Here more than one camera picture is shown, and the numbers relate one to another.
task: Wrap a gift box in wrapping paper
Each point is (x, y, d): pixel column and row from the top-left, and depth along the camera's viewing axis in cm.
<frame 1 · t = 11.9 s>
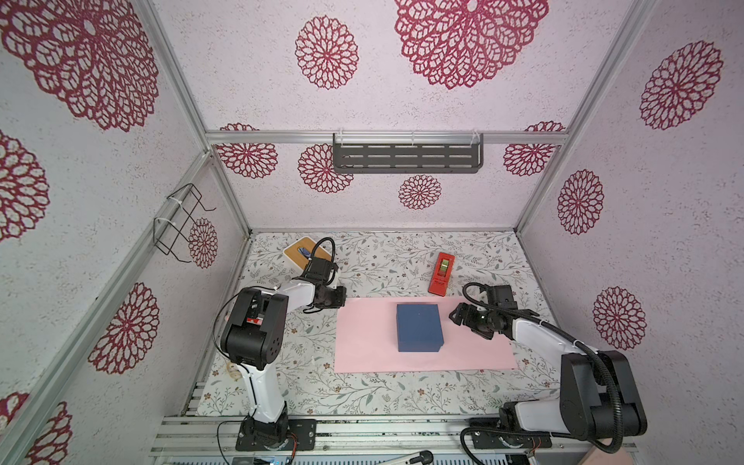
left hand: (344, 300, 99), fingers closed
right hand: (459, 315, 91), fingers open
dark blue gift box: (418, 327, 89), point 5 cm above the table
pink wrapping paper sheet: (367, 341, 91), on the table
red tape dispenser: (442, 274, 102), point 6 cm above the table
white box with wooden lid: (307, 242, 112), point 6 cm above the table

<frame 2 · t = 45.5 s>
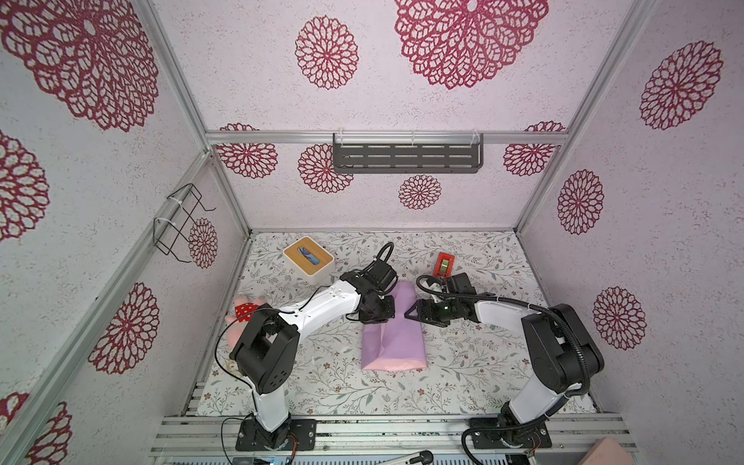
left hand: (389, 319, 86), fingers closed
right hand: (412, 315, 91), fingers open
pink wrapping paper sheet: (397, 344, 84), point 8 cm above the table
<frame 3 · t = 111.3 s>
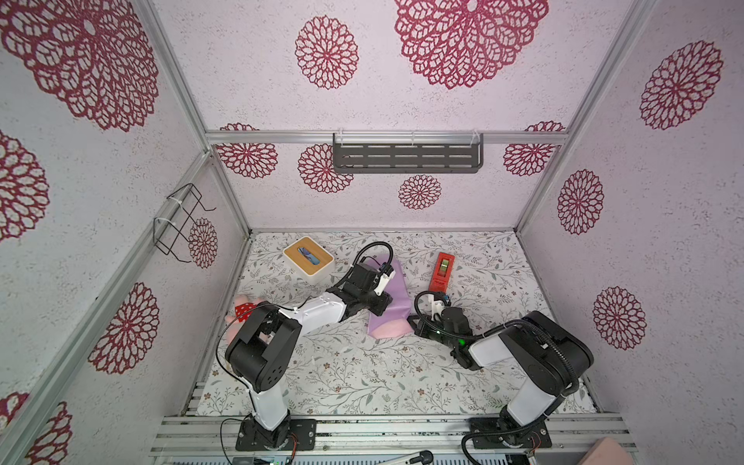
left hand: (387, 299, 92), fingers open
right hand: (405, 316, 91), fingers closed
pink wrapping paper sheet: (393, 323, 95), on the table
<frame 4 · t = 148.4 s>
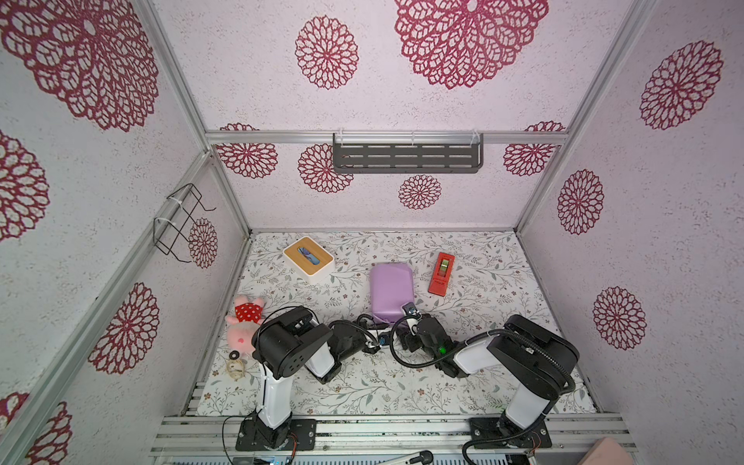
left hand: (384, 320, 92), fingers closed
right hand: (404, 320, 93), fingers open
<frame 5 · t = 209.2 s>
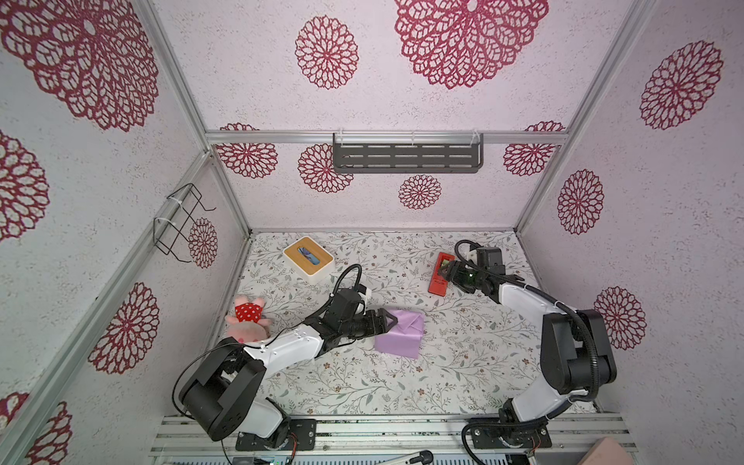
left hand: (388, 326, 84), fingers open
right hand: (443, 268, 93), fingers open
pink wrapping paper sheet: (404, 339, 80), point 12 cm above the table
